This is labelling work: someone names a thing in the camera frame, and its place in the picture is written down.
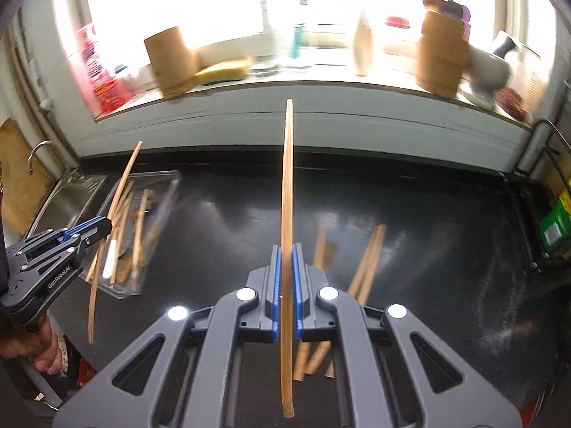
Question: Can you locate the bamboo utensil holder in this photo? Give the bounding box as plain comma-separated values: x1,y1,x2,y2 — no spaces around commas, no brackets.
144,26,200,100
415,11,469,100

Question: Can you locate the bamboo chopstick five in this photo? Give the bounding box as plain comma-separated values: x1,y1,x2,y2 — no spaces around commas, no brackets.
293,225,331,382

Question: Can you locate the clear plastic tray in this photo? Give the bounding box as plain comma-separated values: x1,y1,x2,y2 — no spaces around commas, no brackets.
79,170,181,300

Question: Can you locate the red detergent bottle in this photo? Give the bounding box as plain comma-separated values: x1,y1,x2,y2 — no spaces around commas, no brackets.
76,23,135,115

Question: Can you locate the left bamboo utensil holder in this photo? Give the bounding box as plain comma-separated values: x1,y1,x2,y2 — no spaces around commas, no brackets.
144,26,200,100

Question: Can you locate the person left hand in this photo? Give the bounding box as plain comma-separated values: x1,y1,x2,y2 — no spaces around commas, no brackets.
0,314,62,375

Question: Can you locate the right bamboo utensil holder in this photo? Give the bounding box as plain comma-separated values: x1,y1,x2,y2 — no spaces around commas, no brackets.
415,11,469,100

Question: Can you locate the chrome faucet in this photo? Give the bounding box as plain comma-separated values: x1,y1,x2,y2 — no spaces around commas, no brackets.
26,140,57,176

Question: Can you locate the yellow sponge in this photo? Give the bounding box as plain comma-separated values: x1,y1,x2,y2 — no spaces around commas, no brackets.
193,58,253,85

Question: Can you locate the bamboo chopstick four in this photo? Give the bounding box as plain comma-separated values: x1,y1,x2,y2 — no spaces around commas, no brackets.
279,98,295,418

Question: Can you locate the stainless steel sink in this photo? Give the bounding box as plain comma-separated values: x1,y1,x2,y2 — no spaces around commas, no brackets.
25,172,106,238

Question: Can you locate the white ceramic mortar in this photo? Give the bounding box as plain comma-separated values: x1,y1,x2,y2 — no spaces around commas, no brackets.
460,31,517,111

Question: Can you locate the bamboo chopstick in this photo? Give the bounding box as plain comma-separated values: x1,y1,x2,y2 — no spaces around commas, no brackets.
85,140,143,345

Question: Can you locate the bamboo chopstick two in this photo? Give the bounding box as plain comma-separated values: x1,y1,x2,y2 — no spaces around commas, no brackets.
109,192,133,285

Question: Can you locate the bamboo chopstick six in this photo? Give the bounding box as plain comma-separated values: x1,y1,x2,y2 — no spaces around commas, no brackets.
300,224,387,378

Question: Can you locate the green box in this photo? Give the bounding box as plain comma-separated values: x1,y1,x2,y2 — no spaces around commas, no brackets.
539,200,570,254

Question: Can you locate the bamboo chopstick seven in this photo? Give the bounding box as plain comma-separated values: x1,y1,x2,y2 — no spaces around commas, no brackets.
324,224,388,380

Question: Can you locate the bamboo chopstick one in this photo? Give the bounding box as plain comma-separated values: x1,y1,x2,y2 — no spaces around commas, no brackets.
131,188,150,292

